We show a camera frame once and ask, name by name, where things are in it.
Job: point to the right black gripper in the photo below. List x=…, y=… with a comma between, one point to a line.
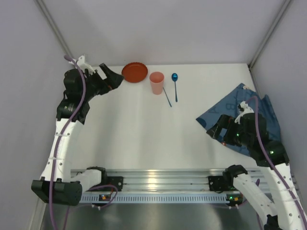
x=220, y=127

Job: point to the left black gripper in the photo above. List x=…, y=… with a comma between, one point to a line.
x=103, y=80

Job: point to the blue lettered placemat cloth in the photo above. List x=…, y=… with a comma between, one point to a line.
x=228, y=106

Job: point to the pink plastic cup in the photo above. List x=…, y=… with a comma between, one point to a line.
x=157, y=82

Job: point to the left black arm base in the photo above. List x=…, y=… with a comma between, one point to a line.
x=116, y=181

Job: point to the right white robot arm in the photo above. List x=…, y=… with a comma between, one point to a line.
x=283, y=211

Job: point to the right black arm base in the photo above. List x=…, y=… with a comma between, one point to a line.
x=217, y=184

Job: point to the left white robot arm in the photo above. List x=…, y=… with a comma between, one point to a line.
x=56, y=185

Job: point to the orange-red plate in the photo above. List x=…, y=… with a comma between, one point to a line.
x=134, y=72

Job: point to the blue metallic fork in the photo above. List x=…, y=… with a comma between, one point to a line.
x=167, y=97

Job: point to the blue metallic spoon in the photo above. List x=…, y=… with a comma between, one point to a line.
x=174, y=78

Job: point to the aluminium mounting rail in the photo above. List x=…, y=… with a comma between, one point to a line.
x=165, y=180

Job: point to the left corner frame post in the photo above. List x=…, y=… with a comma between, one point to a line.
x=42, y=7

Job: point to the corner frame post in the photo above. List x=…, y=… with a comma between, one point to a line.
x=42, y=7
x=272, y=28

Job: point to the perforated cable duct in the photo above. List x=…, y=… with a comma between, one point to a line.
x=161, y=198

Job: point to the right corner frame post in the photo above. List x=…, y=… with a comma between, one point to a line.
x=272, y=28

